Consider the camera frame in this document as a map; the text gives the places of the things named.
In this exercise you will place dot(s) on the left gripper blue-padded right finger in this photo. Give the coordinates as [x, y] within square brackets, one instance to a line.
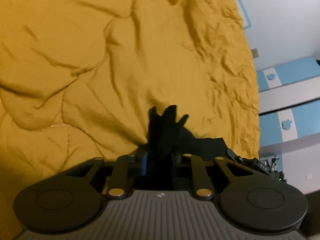
[192, 176]

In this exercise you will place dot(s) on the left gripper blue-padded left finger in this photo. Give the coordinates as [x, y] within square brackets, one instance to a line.
[128, 171]

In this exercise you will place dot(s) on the black long-sleeve sweater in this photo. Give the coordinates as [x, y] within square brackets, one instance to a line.
[168, 141]

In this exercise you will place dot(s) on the blue white wardrobe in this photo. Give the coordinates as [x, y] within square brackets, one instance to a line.
[289, 121]

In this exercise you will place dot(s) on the mustard yellow quilt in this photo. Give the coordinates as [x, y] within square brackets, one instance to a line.
[78, 78]

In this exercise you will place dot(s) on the beige wall switch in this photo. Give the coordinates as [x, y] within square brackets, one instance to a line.
[255, 53]

